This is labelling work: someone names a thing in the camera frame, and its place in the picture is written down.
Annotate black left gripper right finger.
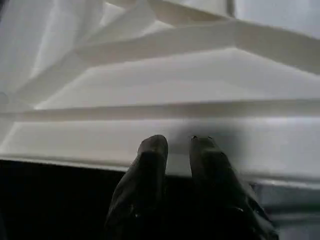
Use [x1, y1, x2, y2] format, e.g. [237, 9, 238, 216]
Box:
[188, 135, 280, 240]

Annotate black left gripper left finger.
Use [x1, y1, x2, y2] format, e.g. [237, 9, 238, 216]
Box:
[103, 134, 169, 240]

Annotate white plastic table top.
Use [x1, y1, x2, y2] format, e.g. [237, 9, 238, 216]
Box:
[0, 0, 320, 187]

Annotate black mat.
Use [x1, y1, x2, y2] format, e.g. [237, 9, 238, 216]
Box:
[0, 157, 320, 240]

